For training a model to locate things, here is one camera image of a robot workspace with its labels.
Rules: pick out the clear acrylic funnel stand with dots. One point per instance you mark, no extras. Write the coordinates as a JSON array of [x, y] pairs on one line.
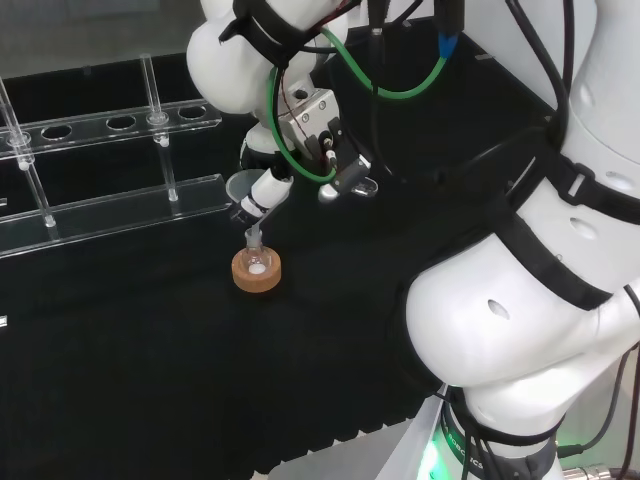
[[125, 210]]

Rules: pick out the translucent plastic funnel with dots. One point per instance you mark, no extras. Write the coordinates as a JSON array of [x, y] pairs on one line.
[[240, 182]]

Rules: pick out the clear round-bottom flask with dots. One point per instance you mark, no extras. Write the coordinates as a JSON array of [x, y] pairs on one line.
[[255, 260]]

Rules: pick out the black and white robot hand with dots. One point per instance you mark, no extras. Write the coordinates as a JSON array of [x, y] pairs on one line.
[[267, 187]]

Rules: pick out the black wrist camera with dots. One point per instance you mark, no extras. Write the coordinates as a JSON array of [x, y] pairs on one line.
[[350, 170]]

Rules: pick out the black bench cloth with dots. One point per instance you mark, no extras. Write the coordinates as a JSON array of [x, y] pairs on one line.
[[150, 375]]

